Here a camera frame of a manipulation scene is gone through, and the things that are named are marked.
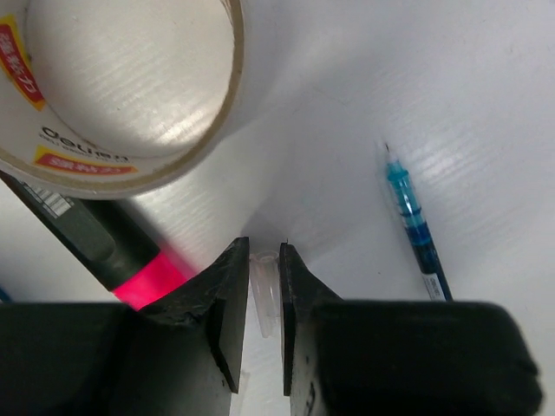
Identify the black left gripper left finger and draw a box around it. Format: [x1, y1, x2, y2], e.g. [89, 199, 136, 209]
[1, 237, 250, 415]

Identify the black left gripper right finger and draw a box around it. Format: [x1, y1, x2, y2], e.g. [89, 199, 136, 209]
[278, 243, 543, 415]

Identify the clear pen cap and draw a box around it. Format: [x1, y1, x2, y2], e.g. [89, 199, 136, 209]
[250, 250, 281, 338]

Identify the blue gel pen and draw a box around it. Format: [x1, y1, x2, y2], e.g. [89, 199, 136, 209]
[377, 141, 454, 302]

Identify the pink highlighter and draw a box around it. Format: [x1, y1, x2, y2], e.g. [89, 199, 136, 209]
[1, 172, 198, 310]

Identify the white tape roll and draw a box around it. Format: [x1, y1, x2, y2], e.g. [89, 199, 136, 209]
[0, 0, 300, 202]

